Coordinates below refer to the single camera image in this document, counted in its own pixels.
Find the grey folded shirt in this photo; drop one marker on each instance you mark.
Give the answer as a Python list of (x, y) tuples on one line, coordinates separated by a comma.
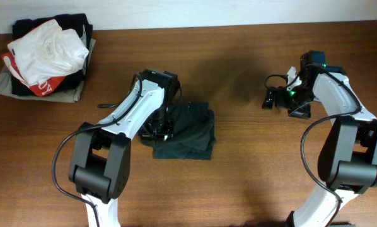
[(68, 96)]

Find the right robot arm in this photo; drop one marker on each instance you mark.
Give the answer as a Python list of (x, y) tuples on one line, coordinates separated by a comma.
[(347, 163)]

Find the red and white folded shirt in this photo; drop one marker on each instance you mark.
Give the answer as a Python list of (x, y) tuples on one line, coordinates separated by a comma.
[(43, 89)]

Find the dark teal t-shirt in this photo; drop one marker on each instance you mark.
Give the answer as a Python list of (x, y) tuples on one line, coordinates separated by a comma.
[(193, 133)]

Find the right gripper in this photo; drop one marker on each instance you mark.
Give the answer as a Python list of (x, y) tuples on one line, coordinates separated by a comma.
[(304, 111)]

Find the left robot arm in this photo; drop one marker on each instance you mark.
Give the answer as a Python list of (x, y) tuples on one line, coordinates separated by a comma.
[(101, 159)]

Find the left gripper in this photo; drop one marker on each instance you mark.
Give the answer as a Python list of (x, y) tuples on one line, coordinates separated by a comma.
[(146, 132)]

